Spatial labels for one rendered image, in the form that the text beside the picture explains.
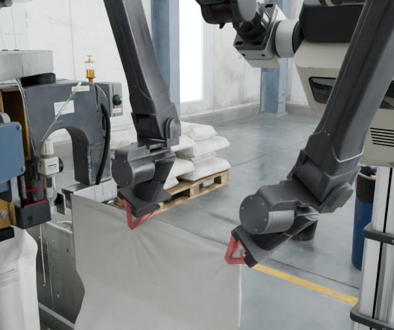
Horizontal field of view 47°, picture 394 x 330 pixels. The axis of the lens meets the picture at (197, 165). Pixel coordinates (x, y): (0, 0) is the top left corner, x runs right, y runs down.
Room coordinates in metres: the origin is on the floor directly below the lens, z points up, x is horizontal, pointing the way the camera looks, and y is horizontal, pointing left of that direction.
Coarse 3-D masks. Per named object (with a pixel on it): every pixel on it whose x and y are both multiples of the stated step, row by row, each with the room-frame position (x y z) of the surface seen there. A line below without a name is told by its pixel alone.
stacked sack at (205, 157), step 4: (212, 152) 4.55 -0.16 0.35; (176, 156) 4.41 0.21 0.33; (200, 156) 4.39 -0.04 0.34; (204, 156) 4.43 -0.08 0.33; (208, 156) 4.45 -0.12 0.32; (212, 156) 4.53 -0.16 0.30; (188, 160) 4.32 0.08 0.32; (192, 160) 4.29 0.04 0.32; (196, 160) 4.30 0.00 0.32; (200, 160) 4.38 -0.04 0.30; (204, 160) 4.44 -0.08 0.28
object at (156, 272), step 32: (96, 224) 0.98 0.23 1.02; (160, 224) 0.85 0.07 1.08; (96, 256) 0.99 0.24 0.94; (128, 256) 0.91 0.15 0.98; (160, 256) 0.85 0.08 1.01; (192, 256) 0.79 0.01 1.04; (96, 288) 0.97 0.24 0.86; (128, 288) 0.92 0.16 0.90; (160, 288) 0.85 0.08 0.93; (192, 288) 0.79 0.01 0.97; (224, 288) 0.74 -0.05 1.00; (96, 320) 0.90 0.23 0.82; (128, 320) 0.87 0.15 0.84; (160, 320) 0.84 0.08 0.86; (192, 320) 0.79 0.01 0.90; (224, 320) 0.74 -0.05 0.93
